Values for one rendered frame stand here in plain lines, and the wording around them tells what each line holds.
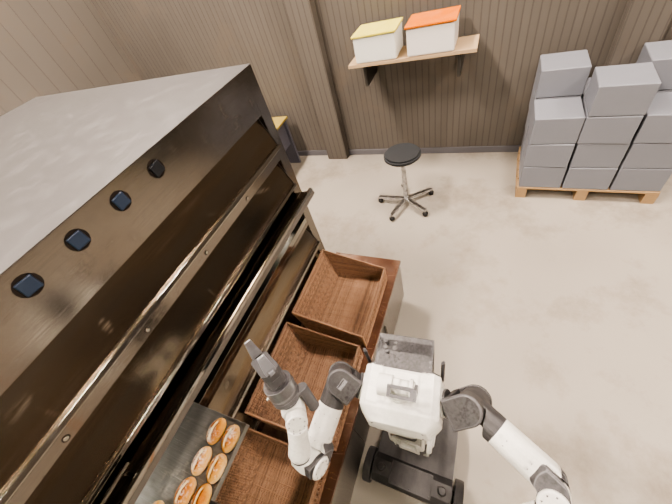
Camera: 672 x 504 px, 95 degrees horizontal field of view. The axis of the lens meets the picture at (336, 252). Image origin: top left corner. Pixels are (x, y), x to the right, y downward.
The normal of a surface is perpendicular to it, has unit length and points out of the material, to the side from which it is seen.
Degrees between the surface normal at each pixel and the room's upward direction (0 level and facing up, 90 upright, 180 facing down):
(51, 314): 90
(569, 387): 0
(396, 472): 0
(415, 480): 0
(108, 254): 90
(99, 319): 70
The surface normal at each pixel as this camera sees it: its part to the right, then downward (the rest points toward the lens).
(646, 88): -0.37, 0.75
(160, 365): 0.77, -0.11
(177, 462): -0.23, -0.64
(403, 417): -0.35, 0.09
